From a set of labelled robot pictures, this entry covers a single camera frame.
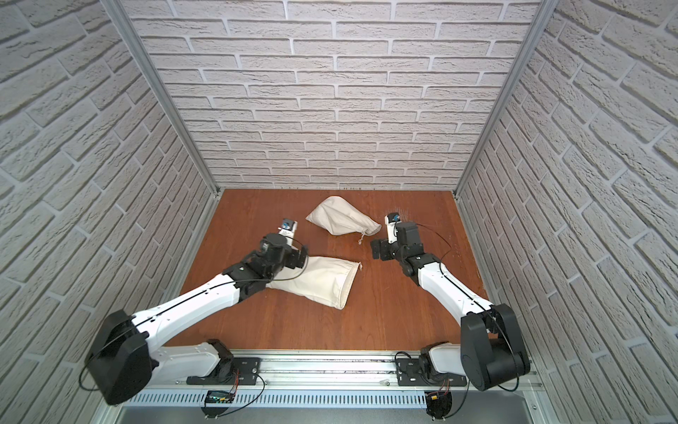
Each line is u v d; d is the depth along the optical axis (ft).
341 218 3.27
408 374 2.39
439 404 2.28
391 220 2.54
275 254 2.02
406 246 2.16
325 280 2.65
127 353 1.29
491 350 1.35
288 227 2.31
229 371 2.19
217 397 2.37
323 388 2.40
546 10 2.25
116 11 2.28
